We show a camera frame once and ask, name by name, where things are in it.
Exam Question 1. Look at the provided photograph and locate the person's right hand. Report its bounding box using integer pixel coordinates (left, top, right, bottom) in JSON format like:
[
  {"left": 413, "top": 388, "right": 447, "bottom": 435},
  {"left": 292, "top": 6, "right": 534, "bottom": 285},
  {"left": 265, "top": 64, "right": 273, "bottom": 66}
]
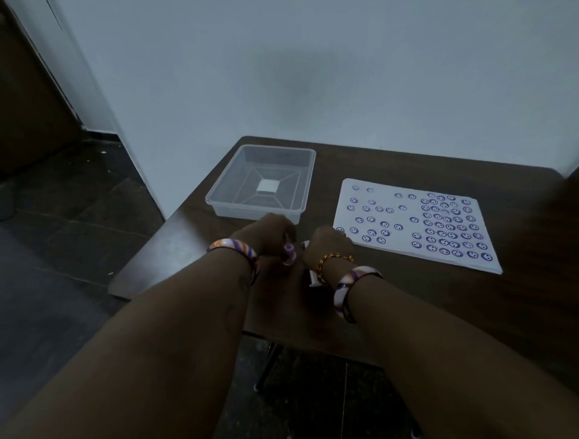
[{"left": 302, "top": 226, "right": 356, "bottom": 273}]

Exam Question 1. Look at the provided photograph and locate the person's left hand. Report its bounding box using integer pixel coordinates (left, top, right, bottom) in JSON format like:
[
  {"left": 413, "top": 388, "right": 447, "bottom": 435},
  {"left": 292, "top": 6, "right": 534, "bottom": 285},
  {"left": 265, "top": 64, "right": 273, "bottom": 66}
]
[{"left": 230, "top": 213, "right": 298, "bottom": 267}]

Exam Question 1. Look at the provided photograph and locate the small white stamp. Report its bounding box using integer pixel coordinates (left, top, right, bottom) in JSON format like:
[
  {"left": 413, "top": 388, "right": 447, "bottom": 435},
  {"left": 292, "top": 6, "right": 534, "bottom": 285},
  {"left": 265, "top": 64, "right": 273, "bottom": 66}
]
[{"left": 302, "top": 240, "right": 324, "bottom": 289}]

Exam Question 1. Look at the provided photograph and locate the person's right forearm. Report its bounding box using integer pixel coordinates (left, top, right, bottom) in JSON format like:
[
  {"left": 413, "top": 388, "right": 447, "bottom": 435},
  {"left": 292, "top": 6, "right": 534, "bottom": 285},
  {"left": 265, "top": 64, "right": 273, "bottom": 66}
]
[{"left": 317, "top": 259, "right": 579, "bottom": 439}]

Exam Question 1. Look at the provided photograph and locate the person's left forearm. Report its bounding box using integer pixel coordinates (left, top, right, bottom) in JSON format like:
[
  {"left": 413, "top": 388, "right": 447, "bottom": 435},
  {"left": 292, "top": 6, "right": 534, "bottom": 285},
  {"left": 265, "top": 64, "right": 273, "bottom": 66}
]
[{"left": 0, "top": 248, "right": 255, "bottom": 439}]

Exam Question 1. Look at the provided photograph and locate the purple orange white swirl bangle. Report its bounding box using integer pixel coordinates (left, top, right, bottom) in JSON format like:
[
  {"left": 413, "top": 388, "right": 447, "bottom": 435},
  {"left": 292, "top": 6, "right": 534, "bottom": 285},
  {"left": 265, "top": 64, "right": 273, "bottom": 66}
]
[{"left": 207, "top": 238, "right": 261, "bottom": 285}]

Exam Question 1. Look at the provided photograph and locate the clear plastic tray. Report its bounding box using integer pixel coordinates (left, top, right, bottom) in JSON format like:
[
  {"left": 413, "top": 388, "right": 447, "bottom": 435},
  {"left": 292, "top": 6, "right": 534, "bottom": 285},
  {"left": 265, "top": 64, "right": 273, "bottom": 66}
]
[{"left": 205, "top": 144, "right": 317, "bottom": 225}]

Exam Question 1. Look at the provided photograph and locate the stack of stamped white paper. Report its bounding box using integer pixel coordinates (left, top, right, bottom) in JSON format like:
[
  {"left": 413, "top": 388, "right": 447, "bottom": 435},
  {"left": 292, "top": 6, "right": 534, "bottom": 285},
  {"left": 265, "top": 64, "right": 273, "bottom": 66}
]
[{"left": 333, "top": 178, "right": 504, "bottom": 276}]

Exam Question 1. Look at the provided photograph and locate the brown wooden door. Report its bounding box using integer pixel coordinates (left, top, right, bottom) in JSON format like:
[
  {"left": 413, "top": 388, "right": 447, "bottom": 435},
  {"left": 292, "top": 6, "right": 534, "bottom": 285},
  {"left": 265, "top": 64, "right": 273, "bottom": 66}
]
[{"left": 0, "top": 9, "right": 83, "bottom": 178}]

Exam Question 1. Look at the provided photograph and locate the gold chain bracelet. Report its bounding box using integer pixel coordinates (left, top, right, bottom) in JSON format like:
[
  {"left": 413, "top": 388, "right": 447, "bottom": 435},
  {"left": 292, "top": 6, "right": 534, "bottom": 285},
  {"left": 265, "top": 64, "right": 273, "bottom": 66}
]
[{"left": 316, "top": 254, "right": 355, "bottom": 284}]

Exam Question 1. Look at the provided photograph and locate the white door frame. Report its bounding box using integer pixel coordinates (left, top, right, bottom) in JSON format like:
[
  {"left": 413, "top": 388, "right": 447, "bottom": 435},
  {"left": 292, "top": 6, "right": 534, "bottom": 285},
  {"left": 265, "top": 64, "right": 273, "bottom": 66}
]
[{"left": 5, "top": 0, "right": 164, "bottom": 222}]

